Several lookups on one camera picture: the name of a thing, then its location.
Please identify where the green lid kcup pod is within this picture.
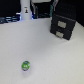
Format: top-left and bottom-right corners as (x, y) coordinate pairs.
(21, 61), (30, 71)

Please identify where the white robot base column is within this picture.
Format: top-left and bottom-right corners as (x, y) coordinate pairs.
(20, 0), (32, 20)

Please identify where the black kcup holder drawer box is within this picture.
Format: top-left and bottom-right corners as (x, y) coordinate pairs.
(50, 14), (76, 40)

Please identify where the black monitor with blue light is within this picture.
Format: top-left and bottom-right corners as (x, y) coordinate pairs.
(0, 0), (21, 24)

